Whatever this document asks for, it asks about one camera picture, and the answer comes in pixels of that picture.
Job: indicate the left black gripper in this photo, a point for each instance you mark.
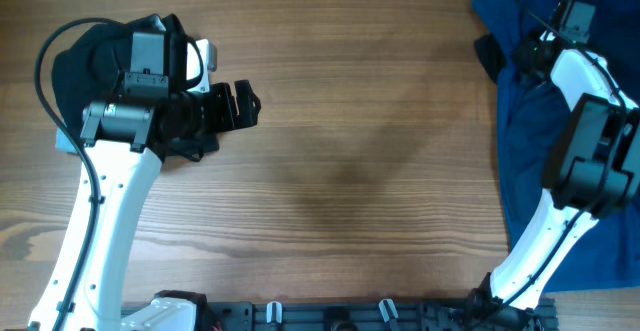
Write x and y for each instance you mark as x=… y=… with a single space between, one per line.
x=226 y=118

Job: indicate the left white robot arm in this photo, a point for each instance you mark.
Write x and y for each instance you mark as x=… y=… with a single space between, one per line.
x=127 y=96

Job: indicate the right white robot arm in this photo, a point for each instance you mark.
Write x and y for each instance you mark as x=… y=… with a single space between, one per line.
x=591 y=172

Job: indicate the black folded clothes pile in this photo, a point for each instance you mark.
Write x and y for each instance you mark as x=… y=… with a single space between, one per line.
x=91 y=66

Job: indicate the light blue cloth corner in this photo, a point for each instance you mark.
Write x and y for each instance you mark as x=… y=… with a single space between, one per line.
x=63 y=143

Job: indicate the black garment under shirt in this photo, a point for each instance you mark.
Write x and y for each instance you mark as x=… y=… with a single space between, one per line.
x=490 y=56

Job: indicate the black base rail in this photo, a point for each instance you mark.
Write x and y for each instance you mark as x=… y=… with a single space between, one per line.
x=426 y=315

